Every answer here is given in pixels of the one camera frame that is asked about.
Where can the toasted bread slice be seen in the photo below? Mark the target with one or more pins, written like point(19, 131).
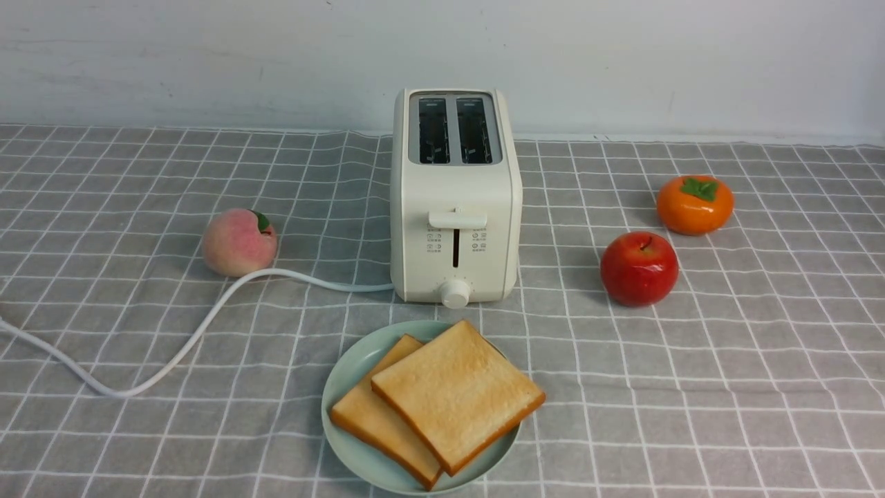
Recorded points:
point(459, 394)
point(368, 418)

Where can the grey checked tablecloth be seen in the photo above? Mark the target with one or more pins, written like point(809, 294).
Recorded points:
point(759, 375)

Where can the red apple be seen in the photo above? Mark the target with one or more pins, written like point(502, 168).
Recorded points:
point(639, 268)

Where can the pink peach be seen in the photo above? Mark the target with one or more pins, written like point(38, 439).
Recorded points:
point(238, 242)

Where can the white toaster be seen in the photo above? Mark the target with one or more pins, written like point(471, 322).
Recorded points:
point(455, 197)

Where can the light green plate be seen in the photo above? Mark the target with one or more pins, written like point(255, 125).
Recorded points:
point(372, 465)

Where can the orange persimmon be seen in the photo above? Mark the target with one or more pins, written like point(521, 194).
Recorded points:
point(694, 204)

